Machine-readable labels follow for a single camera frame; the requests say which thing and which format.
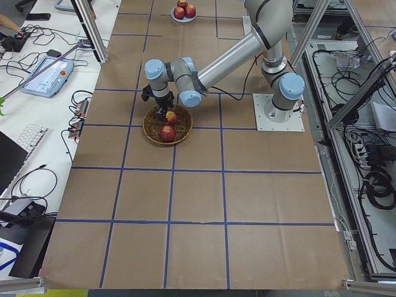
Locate teach pendant tablet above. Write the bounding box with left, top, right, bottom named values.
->
left=20, top=59, right=74, bottom=98

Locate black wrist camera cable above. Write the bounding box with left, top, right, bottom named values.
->
left=207, top=55, right=264, bottom=101

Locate white keyboard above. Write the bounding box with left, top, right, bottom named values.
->
left=16, top=124, right=48, bottom=155

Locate black laptop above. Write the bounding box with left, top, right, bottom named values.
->
left=0, top=132, right=28, bottom=194

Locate black phone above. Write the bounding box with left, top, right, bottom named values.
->
left=26, top=13, right=51, bottom=21

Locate light blue plate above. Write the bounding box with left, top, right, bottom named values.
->
left=170, top=7, right=197, bottom=23

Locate grey usb hub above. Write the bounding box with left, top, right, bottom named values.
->
left=4, top=199, right=45, bottom=217

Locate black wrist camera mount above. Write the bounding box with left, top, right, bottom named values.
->
left=141, top=85, right=153, bottom=102

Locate red yellow apple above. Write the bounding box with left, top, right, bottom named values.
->
left=165, top=111, right=178, bottom=126

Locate dark red apple in basket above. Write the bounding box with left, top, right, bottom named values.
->
left=160, top=125, right=176, bottom=142

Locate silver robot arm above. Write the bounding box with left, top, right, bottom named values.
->
left=142, top=0, right=305, bottom=123

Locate aluminium frame post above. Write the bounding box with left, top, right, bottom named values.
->
left=71, top=0, right=109, bottom=64

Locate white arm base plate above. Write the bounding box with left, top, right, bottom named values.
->
left=252, top=93, right=305, bottom=132

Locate red apple on plate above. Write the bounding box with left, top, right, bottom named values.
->
left=177, top=0, right=188, bottom=9
left=184, top=4, right=196, bottom=19
left=173, top=6, right=185, bottom=20

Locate round wicker basket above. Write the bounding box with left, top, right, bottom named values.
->
left=143, top=105, right=192, bottom=147

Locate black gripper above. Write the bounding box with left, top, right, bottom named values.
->
left=154, top=91, right=174, bottom=121

